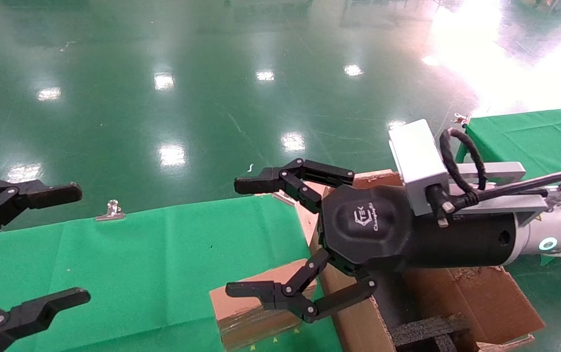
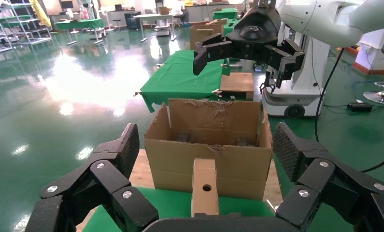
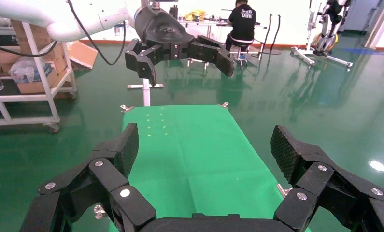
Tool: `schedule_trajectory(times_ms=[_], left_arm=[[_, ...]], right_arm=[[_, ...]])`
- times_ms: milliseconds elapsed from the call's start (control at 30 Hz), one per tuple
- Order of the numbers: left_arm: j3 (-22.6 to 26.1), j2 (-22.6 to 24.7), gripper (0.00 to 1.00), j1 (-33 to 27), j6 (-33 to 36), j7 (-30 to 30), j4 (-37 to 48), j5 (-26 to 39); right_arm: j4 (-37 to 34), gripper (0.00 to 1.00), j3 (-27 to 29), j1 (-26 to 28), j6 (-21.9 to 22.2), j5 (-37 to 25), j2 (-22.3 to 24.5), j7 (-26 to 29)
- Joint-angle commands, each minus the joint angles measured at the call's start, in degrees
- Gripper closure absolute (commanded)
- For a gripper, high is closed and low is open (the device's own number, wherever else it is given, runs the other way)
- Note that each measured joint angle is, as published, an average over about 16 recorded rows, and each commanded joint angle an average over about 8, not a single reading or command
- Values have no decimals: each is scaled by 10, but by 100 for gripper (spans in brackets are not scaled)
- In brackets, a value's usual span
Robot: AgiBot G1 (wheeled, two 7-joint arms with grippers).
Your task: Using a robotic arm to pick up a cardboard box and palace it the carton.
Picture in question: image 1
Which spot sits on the small green table cloth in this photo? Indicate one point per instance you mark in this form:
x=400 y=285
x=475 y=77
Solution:
x=544 y=137

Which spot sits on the black foam insert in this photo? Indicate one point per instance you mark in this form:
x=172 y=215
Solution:
x=422 y=331

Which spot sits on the silver camera mounting bracket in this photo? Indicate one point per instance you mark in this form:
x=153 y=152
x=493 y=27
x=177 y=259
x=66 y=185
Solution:
x=498 y=171

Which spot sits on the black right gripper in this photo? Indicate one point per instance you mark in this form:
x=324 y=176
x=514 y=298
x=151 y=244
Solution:
x=368 y=230

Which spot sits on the large green table cloth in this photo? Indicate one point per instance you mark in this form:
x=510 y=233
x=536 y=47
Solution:
x=138 y=264

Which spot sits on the metal binder clip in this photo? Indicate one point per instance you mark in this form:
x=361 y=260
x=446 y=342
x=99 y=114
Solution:
x=110 y=211
x=461 y=119
x=284 y=198

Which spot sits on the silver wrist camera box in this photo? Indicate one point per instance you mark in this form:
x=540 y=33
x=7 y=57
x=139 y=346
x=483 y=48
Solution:
x=417 y=156

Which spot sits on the small brown cardboard box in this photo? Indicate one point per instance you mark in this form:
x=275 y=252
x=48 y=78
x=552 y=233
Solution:
x=246 y=322

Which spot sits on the large open cardboard carton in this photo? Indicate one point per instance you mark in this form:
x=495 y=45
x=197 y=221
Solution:
x=485 y=298

